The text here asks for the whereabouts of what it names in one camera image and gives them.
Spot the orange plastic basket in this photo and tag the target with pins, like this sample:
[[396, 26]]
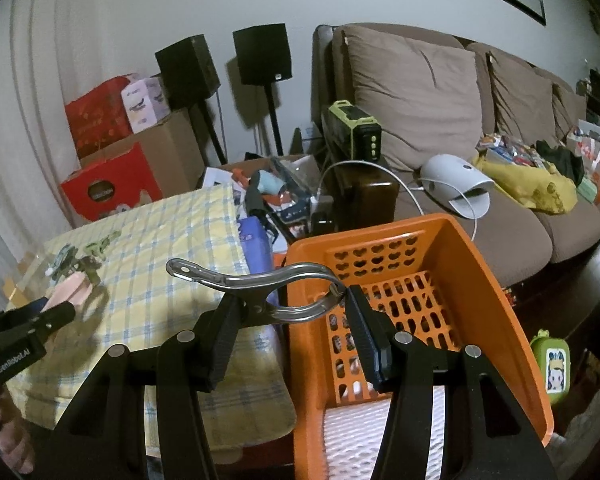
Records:
[[480, 285]]

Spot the black cloth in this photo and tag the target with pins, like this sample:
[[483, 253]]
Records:
[[560, 160]]

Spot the white foam mesh sheet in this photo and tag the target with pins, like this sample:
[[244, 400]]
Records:
[[345, 435]]

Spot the green toy figures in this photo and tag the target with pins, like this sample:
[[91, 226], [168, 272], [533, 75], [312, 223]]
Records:
[[97, 247]]

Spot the dark brown wooden stand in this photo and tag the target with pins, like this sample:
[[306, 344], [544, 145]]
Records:
[[370, 195]]

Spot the small brown sofa cushion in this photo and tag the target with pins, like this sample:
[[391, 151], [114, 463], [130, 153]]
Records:
[[570, 110]]

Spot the white dome lamp device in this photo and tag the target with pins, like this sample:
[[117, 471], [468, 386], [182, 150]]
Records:
[[450, 175]]

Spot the medium brown sofa cushion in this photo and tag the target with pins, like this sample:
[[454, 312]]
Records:
[[522, 92]]

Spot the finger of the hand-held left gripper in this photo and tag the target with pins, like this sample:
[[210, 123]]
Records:
[[55, 317]]

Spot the white curtain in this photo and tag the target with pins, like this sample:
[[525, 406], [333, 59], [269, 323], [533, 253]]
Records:
[[20, 110]]

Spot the heap of snack packets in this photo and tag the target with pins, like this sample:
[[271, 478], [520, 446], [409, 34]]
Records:
[[510, 150]]

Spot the white and pink box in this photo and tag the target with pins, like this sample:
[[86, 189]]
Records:
[[145, 102]]

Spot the purple box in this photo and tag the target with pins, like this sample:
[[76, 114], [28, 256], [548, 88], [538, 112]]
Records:
[[257, 245]]

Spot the dark red gift box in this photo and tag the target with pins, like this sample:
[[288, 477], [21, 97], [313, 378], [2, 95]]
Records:
[[97, 115]]

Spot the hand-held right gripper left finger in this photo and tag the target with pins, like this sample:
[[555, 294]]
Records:
[[225, 340]]

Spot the yellow plush toy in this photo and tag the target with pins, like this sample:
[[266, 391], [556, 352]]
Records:
[[530, 185]]

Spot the black speaker on stand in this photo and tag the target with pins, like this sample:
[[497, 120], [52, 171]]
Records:
[[187, 67], [261, 52]]

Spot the large brown sofa cushion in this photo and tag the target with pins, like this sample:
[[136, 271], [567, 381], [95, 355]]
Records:
[[420, 95]]

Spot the yellow plaid tablecloth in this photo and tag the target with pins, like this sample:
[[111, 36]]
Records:
[[180, 230]]

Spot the green cartoon pouch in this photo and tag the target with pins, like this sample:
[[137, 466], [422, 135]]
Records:
[[550, 365]]

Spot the brown cardboard box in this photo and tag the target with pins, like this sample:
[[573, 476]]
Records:
[[180, 145]]

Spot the green portable power station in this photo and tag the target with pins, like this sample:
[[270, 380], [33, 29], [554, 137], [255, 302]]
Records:
[[352, 132]]

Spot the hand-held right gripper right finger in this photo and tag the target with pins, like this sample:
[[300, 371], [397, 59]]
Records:
[[382, 355]]

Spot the white and orange boxes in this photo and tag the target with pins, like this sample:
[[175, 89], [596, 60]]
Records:
[[592, 155]]

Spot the brown sofa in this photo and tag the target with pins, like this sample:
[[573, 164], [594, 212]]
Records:
[[505, 240]]

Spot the metal spring clip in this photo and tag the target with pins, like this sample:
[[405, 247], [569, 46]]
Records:
[[215, 272]]

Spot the light blue cup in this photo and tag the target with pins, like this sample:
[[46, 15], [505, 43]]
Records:
[[271, 182]]

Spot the person's left hand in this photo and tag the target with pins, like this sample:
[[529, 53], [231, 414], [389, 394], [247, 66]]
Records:
[[7, 435]]

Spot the red box with oval label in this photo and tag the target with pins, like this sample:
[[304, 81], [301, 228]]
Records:
[[125, 180]]

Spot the cardboard box of clutter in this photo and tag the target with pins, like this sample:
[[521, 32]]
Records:
[[300, 170]]

